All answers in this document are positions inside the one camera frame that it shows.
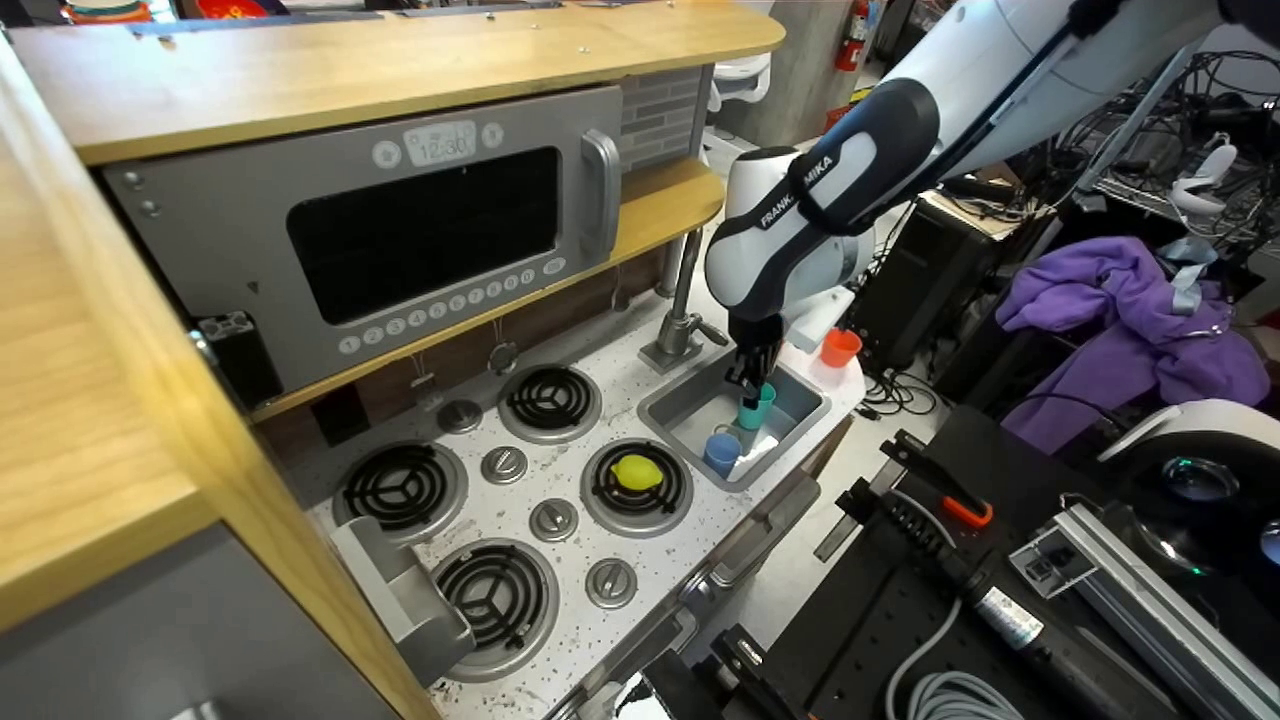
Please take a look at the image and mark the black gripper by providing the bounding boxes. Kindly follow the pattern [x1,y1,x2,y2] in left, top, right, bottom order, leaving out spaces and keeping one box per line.
[730,318,786,397]

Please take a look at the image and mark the teal plastic cup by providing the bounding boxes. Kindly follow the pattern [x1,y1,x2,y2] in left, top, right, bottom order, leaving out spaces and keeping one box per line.
[738,385,782,433]

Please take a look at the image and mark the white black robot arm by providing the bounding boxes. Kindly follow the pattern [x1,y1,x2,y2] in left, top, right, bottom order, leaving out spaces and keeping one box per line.
[706,0,1226,392]

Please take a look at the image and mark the red orange plastic cup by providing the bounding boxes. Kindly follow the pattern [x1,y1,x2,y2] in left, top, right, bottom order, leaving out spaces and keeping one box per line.
[820,327,865,370]

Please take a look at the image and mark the grey toy sink basin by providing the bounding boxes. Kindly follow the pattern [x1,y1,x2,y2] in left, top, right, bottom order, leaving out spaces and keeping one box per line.
[641,355,827,491]

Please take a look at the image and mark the blue plastic cup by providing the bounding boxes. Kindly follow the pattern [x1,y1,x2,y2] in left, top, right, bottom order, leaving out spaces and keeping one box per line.
[706,433,745,478]

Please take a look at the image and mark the silver toy faucet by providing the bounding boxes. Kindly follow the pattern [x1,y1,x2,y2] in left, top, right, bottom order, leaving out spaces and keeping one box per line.
[641,230,730,372]

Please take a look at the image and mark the yellow toy lemon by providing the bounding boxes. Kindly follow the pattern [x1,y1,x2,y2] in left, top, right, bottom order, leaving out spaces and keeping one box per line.
[613,458,664,491]

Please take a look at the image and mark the black coil burner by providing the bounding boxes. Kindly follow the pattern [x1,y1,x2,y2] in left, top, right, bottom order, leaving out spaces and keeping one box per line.
[331,445,469,533]
[497,366,602,445]
[583,441,691,535]
[431,542,560,685]

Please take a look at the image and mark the orange black clamp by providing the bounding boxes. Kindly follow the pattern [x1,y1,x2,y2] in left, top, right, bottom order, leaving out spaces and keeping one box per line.
[880,433,996,533]

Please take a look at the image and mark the silver stove knob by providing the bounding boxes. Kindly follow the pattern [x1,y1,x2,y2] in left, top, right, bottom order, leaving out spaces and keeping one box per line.
[479,445,530,483]
[530,496,579,546]
[583,558,641,610]

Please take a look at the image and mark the white speckled toy kitchen counter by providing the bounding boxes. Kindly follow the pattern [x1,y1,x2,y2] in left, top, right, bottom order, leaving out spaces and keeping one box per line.
[297,299,865,720]

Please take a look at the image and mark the black perforated breadboard table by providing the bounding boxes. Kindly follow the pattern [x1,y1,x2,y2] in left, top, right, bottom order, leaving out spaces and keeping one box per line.
[691,397,1280,720]

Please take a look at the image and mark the purple cloth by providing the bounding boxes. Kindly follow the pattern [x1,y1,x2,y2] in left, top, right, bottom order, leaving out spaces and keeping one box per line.
[996,238,1272,453]

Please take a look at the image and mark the grey toy microwave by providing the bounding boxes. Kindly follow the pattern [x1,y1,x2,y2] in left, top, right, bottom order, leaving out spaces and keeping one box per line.
[95,80,632,401]

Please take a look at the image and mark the wooden toy kitchen shelf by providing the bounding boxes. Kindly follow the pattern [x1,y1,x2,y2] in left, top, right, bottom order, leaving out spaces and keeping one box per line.
[0,0,786,720]

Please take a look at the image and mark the grey coiled cable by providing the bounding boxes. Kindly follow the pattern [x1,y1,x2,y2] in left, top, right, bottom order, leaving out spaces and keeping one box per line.
[880,597,1027,720]

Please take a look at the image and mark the silver aluminium extrusion rail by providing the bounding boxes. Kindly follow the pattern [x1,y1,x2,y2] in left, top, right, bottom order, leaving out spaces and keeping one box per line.
[1051,503,1280,720]

